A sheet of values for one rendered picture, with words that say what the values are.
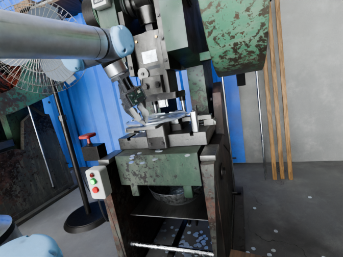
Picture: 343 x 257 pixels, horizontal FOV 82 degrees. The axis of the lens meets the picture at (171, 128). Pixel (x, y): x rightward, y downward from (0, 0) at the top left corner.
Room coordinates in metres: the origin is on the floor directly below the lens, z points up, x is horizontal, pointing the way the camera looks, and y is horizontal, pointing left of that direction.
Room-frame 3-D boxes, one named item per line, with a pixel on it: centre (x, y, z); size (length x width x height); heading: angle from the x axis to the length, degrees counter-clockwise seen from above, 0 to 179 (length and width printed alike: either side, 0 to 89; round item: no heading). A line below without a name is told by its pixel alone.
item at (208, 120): (0.97, -0.14, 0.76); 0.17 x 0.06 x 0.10; 69
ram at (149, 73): (0.99, 0.03, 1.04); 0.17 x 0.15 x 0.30; 159
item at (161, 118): (0.91, 0.06, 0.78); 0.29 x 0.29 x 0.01
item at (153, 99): (1.04, 0.01, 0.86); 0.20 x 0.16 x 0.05; 69
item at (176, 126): (1.04, 0.01, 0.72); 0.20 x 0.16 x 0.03; 69
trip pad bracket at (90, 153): (0.93, 0.39, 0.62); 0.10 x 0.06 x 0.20; 69
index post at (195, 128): (0.85, -0.11, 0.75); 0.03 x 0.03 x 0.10; 69
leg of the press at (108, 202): (1.26, 0.22, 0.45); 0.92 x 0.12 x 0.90; 159
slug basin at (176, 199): (1.03, 0.01, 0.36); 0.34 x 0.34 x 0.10
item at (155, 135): (0.87, 0.08, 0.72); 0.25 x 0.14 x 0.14; 159
